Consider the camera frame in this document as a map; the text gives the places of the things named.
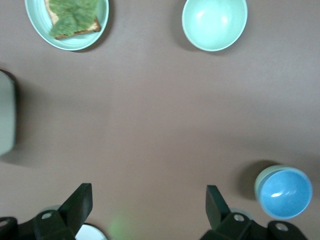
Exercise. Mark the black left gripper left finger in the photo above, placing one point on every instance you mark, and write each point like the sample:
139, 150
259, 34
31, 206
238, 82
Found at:
75, 207

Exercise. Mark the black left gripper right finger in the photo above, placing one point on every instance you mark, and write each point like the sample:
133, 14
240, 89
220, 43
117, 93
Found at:
217, 207

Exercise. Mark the light green bowl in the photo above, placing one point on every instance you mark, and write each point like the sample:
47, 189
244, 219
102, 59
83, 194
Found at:
215, 25
260, 178

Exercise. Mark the blue bowl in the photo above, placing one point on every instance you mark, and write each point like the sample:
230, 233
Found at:
286, 195

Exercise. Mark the cream and chrome toaster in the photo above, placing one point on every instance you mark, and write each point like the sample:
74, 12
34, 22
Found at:
6, 112

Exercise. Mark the light green plate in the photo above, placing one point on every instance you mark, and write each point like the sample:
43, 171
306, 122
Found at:
75, 42

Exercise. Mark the toast slice with crust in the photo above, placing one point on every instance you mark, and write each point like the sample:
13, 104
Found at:
92, 26

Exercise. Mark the green lettuce leaf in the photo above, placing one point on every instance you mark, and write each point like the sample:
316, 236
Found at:
72, 17

